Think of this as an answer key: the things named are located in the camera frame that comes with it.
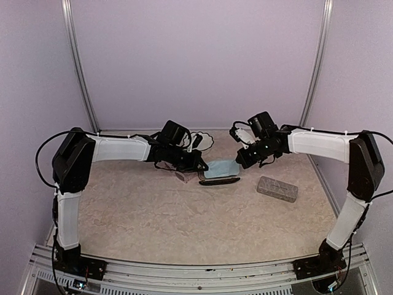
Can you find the right aluminium frame post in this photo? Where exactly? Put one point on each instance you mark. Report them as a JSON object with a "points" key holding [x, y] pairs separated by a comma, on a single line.
{"points": [[318, 61]]}

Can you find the grey glasses case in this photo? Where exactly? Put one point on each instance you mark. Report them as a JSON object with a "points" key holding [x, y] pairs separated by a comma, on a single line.
{"points": [[277, 189]]}

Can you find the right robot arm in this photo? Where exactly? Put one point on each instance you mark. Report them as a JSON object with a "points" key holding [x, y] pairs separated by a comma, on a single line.
{"points": [[358, 150]]}

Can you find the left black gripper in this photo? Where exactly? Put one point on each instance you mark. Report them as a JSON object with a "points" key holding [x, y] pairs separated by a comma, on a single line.
{"points": [[196, 158]]}

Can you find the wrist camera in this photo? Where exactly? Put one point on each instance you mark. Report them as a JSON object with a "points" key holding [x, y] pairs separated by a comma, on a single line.
{"points": [[195, 141], [240, 135]]}

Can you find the white scalloped bowl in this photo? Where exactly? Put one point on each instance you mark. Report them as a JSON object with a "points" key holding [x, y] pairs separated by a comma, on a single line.
{"points": [[206, 143]]}

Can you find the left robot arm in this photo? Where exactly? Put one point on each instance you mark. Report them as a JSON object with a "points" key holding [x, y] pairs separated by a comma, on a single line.
{"points": [[71, 167]]}

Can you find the clear frame glasses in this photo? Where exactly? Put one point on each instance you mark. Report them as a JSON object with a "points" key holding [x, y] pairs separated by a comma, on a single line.
{"points": [[184, 177]]}

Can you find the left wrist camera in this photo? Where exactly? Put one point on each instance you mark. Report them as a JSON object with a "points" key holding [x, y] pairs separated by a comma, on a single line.
{"points": [[195, 141]]}

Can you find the aluminium frame post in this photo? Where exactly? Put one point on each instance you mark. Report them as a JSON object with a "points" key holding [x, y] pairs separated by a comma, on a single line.
{"points": [[66, 6], [318, 61]]}

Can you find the front aluminium rail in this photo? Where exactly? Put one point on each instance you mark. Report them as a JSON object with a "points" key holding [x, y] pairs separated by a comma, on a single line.
{"points": [[125, 277]]}

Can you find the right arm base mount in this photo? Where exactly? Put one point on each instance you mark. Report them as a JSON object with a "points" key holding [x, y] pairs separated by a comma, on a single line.
{"points": [[327, 260]]}

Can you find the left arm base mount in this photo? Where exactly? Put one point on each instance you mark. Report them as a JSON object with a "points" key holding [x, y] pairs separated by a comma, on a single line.
{"points": [[81, 264]]}

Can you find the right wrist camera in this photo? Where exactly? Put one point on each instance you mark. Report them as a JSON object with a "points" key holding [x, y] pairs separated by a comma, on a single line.
{"points": [[240, 135]]}

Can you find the black glasses case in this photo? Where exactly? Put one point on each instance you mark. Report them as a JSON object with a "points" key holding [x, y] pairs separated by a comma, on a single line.
{"points": [[217, 181]]}

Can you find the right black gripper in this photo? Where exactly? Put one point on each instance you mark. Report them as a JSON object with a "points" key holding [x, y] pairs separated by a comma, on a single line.
{"points": [[246, 161]]}

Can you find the blue cleaning cloth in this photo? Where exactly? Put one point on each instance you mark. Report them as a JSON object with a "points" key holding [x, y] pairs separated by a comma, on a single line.
{"points": [[221, 169]]}

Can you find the left aluminium frame post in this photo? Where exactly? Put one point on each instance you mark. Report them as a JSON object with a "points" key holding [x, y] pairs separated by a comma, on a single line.
{"points": [[66, 6]]}

